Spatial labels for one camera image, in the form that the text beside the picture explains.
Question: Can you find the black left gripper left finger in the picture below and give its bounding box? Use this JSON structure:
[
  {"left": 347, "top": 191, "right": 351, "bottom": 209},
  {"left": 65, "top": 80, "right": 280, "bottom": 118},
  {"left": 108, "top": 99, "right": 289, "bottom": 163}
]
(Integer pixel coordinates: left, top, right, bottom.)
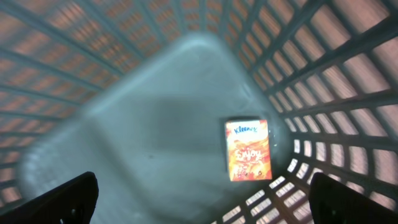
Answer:
[{"left": 1, "top": 172, "right": 99, "bottom": 224}]

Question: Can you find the grey plastic basket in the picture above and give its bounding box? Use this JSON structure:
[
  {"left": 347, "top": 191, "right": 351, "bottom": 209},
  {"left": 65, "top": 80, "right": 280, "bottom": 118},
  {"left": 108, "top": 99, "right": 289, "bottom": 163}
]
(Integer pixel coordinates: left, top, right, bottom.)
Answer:
[{"left": 1, "top": 0, "right": 397, "bottom": 223}]

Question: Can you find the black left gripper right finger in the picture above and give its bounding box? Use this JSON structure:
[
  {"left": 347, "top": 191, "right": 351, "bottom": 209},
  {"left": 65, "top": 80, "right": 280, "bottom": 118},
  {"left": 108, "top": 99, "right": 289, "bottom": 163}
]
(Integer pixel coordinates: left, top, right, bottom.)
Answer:
[{"left": 308, "top": 172, "right": 397, "bottom": 224}]

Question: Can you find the orange kleenex tissue pack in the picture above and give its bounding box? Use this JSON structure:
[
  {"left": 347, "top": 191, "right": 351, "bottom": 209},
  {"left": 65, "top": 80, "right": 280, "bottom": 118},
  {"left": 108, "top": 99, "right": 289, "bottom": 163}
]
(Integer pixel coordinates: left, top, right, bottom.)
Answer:
[{"left": 224, "top": 119, "right": 272, "bottom": 182}]

